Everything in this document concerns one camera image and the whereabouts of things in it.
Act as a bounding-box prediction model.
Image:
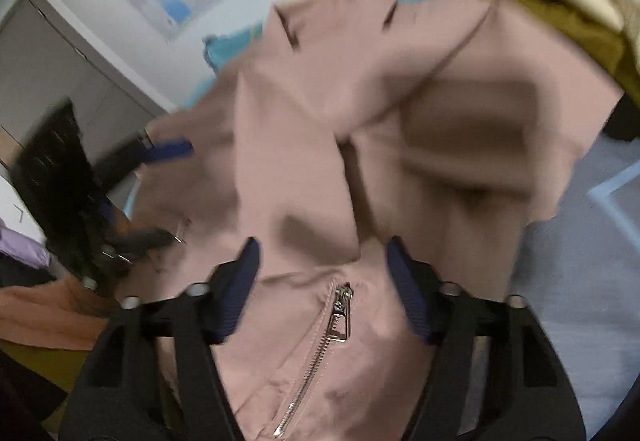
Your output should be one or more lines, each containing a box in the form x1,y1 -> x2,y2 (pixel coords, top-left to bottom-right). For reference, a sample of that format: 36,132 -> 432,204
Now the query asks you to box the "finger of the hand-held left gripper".
102,227 -> 176,267
95,135 -> 195,174

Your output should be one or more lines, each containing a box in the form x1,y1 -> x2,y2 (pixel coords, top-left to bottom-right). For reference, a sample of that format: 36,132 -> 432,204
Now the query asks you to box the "dark olive cloth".
0,340 -> 98,424

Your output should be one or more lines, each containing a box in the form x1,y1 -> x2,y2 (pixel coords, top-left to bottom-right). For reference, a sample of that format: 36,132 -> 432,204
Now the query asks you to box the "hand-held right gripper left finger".
60,236 -> 263,441

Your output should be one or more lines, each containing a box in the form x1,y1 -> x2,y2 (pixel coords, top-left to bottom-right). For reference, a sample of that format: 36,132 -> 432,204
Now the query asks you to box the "purple garment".
0,218 -> 52,268

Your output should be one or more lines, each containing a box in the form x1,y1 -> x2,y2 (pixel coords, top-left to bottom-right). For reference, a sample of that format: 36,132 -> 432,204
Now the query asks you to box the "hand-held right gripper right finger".
385,235 -> 587,441

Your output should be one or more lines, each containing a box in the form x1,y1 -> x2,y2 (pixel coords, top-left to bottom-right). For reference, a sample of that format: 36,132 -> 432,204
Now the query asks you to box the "pink zip jacket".
115,0 -> 626,441

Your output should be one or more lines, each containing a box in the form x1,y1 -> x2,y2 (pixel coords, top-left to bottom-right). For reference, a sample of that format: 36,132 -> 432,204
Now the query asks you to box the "grey wardrobe door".
0,0 -> 171,172

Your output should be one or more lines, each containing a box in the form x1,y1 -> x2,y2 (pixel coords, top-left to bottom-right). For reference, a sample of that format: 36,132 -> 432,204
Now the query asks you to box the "orange cloth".
0,275 -> 127,353

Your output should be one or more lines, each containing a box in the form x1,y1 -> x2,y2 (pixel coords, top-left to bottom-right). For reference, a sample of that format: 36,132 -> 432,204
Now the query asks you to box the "turquoise printed bed sheet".
122,0 -> 640,441

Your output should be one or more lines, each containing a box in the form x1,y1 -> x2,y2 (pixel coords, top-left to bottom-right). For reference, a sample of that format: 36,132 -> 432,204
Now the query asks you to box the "mustard yellow garment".
446,0 -> 640,106

